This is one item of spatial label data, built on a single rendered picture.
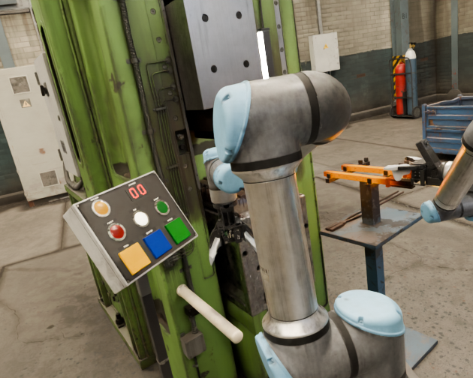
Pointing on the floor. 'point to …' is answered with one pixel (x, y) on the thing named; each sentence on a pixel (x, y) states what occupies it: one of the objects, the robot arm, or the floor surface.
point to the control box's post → (153, 325)
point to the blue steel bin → (450, 121)
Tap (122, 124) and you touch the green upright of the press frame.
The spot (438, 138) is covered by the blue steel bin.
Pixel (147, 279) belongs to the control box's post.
